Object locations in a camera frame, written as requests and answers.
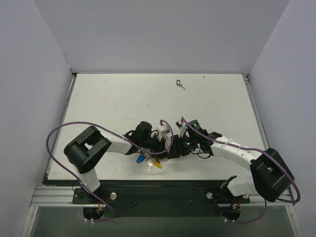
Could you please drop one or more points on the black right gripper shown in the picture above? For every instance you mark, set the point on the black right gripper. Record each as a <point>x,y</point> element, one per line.
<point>178,145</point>

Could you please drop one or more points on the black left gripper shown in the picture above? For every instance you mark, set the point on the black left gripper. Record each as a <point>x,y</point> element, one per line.
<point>155,144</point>

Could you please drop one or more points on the blue key tag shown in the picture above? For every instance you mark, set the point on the blue key tag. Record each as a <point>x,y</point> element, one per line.
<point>141,158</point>

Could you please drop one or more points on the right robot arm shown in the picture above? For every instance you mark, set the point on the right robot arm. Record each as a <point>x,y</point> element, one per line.
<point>269,178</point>

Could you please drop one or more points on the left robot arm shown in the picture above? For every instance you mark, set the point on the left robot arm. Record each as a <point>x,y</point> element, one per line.
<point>86,150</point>

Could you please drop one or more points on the silver key on disc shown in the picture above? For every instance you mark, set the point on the silver key on disc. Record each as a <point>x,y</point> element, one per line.
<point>150,164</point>

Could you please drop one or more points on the loose key with black tag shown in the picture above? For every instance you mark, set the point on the loose key with black tag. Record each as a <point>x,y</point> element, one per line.
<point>178,83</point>

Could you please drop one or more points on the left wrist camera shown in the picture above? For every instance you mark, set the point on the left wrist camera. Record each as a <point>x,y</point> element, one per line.
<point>164,132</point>

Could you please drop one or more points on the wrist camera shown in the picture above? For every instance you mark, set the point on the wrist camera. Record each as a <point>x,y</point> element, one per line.
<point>164,132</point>
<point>182,127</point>

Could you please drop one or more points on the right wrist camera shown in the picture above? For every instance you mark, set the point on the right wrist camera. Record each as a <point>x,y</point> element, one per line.
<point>182,127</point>

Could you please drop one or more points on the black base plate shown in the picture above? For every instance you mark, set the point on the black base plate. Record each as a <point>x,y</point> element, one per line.
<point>150,198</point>

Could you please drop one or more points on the aluminium frame rail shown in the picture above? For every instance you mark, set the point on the aluminium frame rail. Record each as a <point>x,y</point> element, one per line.
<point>49,196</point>

